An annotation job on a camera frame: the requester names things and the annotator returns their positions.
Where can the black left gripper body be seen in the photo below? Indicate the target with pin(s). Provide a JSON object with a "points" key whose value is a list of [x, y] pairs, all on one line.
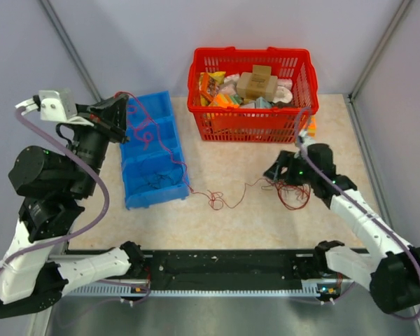
{"points": [[103, 126]]}

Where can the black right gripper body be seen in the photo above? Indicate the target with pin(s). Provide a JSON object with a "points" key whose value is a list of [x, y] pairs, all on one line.
{"points": [[298, 172]]}

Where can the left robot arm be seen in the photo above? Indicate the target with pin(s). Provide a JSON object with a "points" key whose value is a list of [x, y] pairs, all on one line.
{"points": [[52, 184]]}

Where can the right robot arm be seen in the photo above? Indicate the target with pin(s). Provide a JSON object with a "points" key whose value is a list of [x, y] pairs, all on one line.
{"points": [[391, 270]]}

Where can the colourful sponge pack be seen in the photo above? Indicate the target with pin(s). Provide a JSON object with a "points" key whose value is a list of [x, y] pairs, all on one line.
{"points": [[311, 126]]}

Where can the blue plastic compartment bin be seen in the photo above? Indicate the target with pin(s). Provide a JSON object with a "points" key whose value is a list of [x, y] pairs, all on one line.
{"points": [[152, 162]]}

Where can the teal sponge package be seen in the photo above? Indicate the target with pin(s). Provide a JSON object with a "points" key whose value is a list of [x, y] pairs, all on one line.
{"points": [[262, 103]]}

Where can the red plastic shopping basket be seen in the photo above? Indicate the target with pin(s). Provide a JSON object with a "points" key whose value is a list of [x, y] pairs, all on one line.
{"points": [[248, 123]]}

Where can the orange sponge daddy box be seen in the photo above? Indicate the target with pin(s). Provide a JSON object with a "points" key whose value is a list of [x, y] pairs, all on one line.
{"points": [[225, 101]]}

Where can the brown cardboard box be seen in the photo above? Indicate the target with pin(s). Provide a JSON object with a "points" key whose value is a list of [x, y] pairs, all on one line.
{"points": [[258, 83]]}

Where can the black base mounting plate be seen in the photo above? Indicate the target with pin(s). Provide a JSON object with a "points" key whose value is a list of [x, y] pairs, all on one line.
{"points": [[231, 270]]}

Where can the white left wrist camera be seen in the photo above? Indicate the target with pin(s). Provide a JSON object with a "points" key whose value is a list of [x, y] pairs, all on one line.
{"points": [[55, 106]]}

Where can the grey aluminium frame rail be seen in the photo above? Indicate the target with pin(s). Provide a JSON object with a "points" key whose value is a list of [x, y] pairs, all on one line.
{"points": [[383, 156]]}

